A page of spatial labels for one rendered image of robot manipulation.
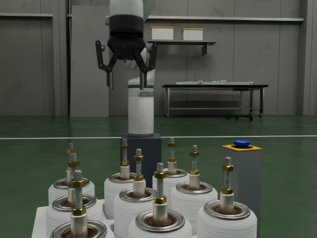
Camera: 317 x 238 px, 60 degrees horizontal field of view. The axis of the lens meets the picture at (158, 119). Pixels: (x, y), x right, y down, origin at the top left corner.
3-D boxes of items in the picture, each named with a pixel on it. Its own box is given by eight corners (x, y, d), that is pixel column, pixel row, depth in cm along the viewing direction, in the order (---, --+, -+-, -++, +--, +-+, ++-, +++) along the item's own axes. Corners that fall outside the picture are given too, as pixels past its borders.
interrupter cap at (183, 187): (189, 181, 62) (189, 178, 62) (219, 189, 57) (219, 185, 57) (168, 190, 57) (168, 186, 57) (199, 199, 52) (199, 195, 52)
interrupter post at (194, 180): (192, 186, 59) (192, 171, 58) (202, 189, 57) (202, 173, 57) (186, 189, 57) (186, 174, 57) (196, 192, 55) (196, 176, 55)
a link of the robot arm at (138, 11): (141, 28, 69) (141, 3, 69) (149, 16, 58) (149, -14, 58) (104, 26, 67) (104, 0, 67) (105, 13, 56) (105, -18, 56)
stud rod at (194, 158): (194, 180, 57) (194, 144, 57) (197, 181, 57) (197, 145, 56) (190, 181, 57) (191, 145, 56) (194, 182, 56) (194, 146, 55)
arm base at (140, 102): (129, 134, 104) (128, 88, 102) (153, 133, 104) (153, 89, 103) (127, 137, 95) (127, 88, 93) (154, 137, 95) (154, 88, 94)
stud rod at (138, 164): (135, 187, 53) (135, 148, 52) (139, 186, 53) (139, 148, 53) (137, 189, 52) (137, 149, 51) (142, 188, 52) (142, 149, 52)
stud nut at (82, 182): (87, 186, 37) (86, 180, 37) (74, 189, 36) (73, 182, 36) (82, 182, 38) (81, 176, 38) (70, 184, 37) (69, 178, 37)
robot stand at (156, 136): (123, 208, 108) (122, 133, 106) (159, 208, 109) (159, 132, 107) (120, 225, 94) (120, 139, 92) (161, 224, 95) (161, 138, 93)
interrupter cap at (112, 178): (106, 176, 66) (106, 174, 66) (137, 174, 69) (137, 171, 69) (111, 186, 59) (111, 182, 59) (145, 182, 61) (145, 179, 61)
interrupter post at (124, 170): (119, 178, 65) (118, 165, 64) (129, 177, 65) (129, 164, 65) (120, 181, 62) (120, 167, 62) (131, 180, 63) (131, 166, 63)
